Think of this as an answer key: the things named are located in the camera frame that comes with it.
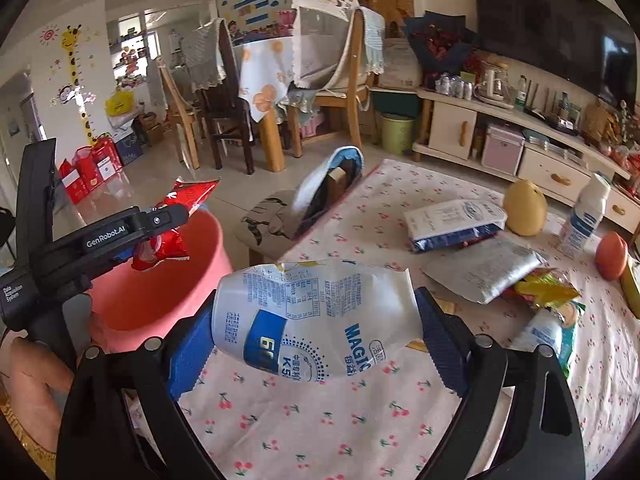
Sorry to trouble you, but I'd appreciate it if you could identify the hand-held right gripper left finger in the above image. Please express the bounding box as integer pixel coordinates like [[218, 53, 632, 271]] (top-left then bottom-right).
[[56, 305, 226, 480]]

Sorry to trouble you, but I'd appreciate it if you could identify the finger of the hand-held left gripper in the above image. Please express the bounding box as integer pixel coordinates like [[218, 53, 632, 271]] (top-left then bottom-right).
[[140, 204, 191, 237]]

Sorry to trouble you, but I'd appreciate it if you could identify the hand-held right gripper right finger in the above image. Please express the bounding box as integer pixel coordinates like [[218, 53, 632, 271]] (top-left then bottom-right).
[[412, 286, 587, 480]]

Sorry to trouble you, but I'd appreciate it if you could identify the red white snack packet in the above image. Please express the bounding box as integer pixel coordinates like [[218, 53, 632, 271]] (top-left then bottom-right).
[[131, 176, 222, 272]]

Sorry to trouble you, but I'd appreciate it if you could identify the pink plastic bucket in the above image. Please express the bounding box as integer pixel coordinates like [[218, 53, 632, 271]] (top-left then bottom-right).
[[87, 207, 233, 356]]

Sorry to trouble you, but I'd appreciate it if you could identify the silver grey foil packet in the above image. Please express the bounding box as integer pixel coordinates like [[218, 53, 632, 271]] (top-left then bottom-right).
[[421, 236, 550, 305]]

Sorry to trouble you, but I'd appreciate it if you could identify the person's left hand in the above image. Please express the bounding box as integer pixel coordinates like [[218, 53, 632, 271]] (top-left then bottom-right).
[[0, 332, 81, 413]]

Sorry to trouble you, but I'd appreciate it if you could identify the red gift bag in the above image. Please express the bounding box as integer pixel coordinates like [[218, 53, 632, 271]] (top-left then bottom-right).
[[59, 159, 88, 205], [75, 132, 123, 191]]

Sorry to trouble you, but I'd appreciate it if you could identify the cardboard box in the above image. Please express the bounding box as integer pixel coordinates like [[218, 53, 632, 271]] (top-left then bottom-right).
[[135, 112, 166, 146]]

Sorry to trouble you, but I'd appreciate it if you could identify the small white blue packet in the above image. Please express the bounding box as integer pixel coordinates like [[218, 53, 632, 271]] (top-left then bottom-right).
[[510, 307, 566, 361]]

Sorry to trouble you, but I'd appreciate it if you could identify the cushioned stool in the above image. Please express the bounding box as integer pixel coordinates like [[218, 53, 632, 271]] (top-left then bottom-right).
[[235, 190, 311, 261]]

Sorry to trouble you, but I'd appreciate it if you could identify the slim light wooden chair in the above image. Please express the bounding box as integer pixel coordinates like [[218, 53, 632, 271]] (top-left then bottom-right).
[[159, 57, 202, 171]]

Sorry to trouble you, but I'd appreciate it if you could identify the yellow snack packet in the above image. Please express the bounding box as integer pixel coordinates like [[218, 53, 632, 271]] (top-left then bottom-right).
[[515, 269, 581, 311]]

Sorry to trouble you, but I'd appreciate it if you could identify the white blue-edged snack packet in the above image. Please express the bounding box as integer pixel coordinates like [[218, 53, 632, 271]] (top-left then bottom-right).
[[403, 199, 509, 253]]

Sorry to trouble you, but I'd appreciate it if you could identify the dark wooden chair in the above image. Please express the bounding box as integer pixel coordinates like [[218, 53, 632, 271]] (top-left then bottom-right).
[[195, 19, 256, 176]]

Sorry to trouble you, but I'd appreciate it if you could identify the yellow plastic bag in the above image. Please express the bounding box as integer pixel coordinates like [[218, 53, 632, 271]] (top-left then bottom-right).
[[104, 87, 136, 117]]

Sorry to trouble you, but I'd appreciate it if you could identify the wooden dining table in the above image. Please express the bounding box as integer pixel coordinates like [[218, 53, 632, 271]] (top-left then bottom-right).
[[252, 105, 291, 173]]

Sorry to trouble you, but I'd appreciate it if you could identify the green-edged snack packet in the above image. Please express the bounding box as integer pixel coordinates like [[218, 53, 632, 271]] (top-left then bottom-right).
[[552, 301, 587, 378]]

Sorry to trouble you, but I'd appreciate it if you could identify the yellow pear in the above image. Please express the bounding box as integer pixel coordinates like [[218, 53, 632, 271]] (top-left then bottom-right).
[[502, 178, 549, 237]]

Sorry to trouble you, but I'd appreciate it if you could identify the grey knit chair cloth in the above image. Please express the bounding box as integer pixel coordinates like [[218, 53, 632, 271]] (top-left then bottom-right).
[[181, 19, 228, 90]]

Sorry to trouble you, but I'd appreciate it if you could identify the toy display shelf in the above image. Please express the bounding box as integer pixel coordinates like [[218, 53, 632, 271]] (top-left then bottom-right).
[[107, 7, 161, 91]]

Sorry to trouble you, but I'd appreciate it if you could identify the orange print table cover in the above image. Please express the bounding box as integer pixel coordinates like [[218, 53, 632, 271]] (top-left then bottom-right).
[[232, 37, 296, 123]]

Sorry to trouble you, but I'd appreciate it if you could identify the white milk bottle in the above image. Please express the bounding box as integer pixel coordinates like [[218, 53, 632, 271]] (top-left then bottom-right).
[[556, 172, 612, 260]]

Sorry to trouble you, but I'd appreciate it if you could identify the red apple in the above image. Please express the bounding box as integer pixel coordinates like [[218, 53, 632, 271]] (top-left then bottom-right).
[[595, 231, 629, 281]]

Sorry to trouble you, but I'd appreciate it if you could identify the yellow banana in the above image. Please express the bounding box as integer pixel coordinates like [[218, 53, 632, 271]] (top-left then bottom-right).
[[619, 260, 640, 318]]

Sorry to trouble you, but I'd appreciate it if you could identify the pink storage box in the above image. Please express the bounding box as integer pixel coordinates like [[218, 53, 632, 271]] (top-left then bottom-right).
[[481, 124, 526, 177]]

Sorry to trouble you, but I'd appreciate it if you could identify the green waste bin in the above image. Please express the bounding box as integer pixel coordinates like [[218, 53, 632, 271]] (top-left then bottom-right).
[[380, 112, 417, 156]]

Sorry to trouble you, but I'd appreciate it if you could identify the cream television cabinet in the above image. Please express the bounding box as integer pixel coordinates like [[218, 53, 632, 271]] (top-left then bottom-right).
[[412, 87, 640, 233]]

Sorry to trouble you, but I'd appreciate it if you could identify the clear plastic cover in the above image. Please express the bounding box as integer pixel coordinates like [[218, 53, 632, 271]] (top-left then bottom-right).
[[291, 0, 358, 91]]

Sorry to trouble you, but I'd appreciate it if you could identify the pack of small bottles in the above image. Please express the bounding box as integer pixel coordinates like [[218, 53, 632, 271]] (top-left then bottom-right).
[[434, 72, 475, 98]]

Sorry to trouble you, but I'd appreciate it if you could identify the white glass kettle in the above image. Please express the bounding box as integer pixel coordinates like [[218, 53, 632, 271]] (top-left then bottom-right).
[[475, 57, 516, 106]]

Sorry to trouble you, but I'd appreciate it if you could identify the brown paper gift bag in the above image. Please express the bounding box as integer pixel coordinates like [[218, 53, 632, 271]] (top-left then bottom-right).
[[582, 102, 618, 136]]

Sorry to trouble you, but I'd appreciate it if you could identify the blue-grey knit chair cloth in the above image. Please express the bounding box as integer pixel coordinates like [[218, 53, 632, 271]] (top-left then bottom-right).
[[360, 7, 387, 76]]

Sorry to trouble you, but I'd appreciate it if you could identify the white sack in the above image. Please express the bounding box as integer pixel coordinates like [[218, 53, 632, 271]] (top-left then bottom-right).
[[382, 37, 426, 88]]

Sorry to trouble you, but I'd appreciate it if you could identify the dark wrapped flower bouquet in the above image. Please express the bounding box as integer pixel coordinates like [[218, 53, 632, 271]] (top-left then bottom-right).
[[402, 10, 476, 76]]

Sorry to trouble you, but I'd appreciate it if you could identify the black television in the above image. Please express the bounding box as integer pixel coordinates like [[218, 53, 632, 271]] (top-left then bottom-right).
[[472, 0, 640, 111]]

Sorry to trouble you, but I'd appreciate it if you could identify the giraffe wall sticker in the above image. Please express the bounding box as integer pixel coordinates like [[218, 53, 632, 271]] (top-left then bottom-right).
[[60, 22, 98, 148]]

